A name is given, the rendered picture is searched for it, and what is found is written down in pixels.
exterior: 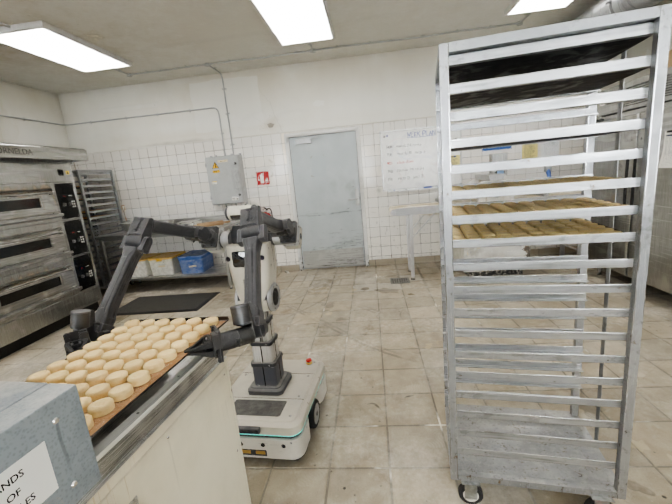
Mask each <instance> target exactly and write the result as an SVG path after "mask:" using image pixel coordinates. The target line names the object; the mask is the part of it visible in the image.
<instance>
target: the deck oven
mask: <svg viewBox="0 0 672 504"><path fill-rule="evenodd" d="M80 161H89V160H88V156H87V151H86V150H84V149H77V148H64V147H51V146H39V145H26V144H13V143H0V360H1V359H3V358H5V357H6V356H8V355H10V354H12V353H14V352H16V351H18V350H20V349H22V348H24V347H26V346H28V345H30V344H32V343H34V342H36V341H38V340H40V339H42V338H44V337H46V336H48V335H50V334H52V333H54V332H55V331H57V330H59V329H61V328H63V327H65V326H67V325H69V324H70V313H71V311H72V310H77V309H90V310H94V311H97V309H98V307H99V304H98V301H100V300H102V299H103V298H102V294H101V290H100V286H99V282H98V278H97V273H96V269H95V264H94V260H93V255H92V252H91V249H90V245H89V240H88V236H87V232H86V228H85V224H84V220H83V218H82V217H83V216H82V212H81V207H80V203H79V199H78V195H77V190H76V186H75V182H74V179H73V174H72V170H71V166H70V164H73V162H80Z"/></svg>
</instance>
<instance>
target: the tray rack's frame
mask: <svg viewBox="0 0 672 504"><path fill-rule="evenodd" d="M650 22H654V31H653V42H652V54H651V65H650V77H649V88H648V100H647V111H646V123H645V134H644V146H643V157H642V169H641V180H640V192H639V203H638V214H637V226H636V237H635V249H634V260H633V272H632V283H631V295H630V306H629V318H628V329H627V341H626V352H625V364H624V375H623V387H622V398H621V410H620V421H619V433H618V444H617V456H616V467H615V474H614V473H613V471H612V469H607V468H597V467H587V466H577V465H567V464H557V463H547V462H537V461H527V460H517V459H506V458H496V457H486V456H476V455H466V454H458V480H461V482H462V485H465V498H467V499H475V500H477V486H479V487H481V485H480V483H486V484H495V485H503V486H512V487H521V488H529V489H538V490H546V491H555V492H563V493H572V494H581V495H589V496H590V497H591V498H592V500H595V503H594V504H610V502H613V503H615V501H614V499H613V498H615V499H624V500H626V493H627V482H628V472H629V461H630V451H631V441H632V430H633V420H634V410H635V399H636V389H637V378H638V368H639V358H640V347H641V337H642V327H643V316H644V306H645V295H646V285H647V275H648V264H649V254H650V244H651V233H652V223H653V212H654V202H655V192H656V181H657V171H658V161H659V150H660V140H661V130H662V119H663V109H664V98H665V88H666V78H667V67H668V57H669V47H670V36H671V26H672V3H671V4H665V5H659V6H654V7H648V8H642V9H636V10H631V11H625V12H619V13H614V14H608V15H602V16H596V17H591V18H585V19H579V20H573V21H568V22H562V23H556V24H551V25H545V26H539V27H533V28H528V29H522V30H516V31H511V32H505V33H499V34H493V35H488V36H482V37H476V38H471V39H465V40H459V41H453V42H449V43H448V50H449V56H451V55H457V54H463V53H469V52H475V51H481V50H487V49H493V48H499V47H505V46H511V45H517V44H523V43H529V42H535V41H541V40H547V39H553V38H559V37H565V36H571V35H577V34H583V33H589V32H595V31H601V30H607V29H613V28H619V27H625V26H631V25H638V24H644V23H650ZM457 410H465V411H479V412H493V413H508V414H522V415H536V416H550V417H565V418H579V419H580V417H579V416H578V415H579V405H570V412H569V411H556V410H541V409H526V408H511V407H495V406H480V405H465V404H457ZM457 429H466V430H478V431H490V432H502V433H515V434H527V435H539V436H551V437H563V438H575V439H587V440H593V438H592V437H591V435H590V434H589V432H588V430H587V429H586V427H585V426H574V425H561V424H548V423H534V422H521V421H507V420H494V419H481V418H467V417H457ZM457 447H462V448H472V449H483V450H493V451H504V452H514V453H525V454H535V455H546V456H557V457H567V458H578V459H588V460H599V461H606V460H605V458H604V456H603V455H602V453H601V451H600V450H599V448H596V447H585V446H573V445H562V444H550V443H539V442H527V441H516V440H504V439H493V438H481V437H470V436H458V435H457Z"/></svg>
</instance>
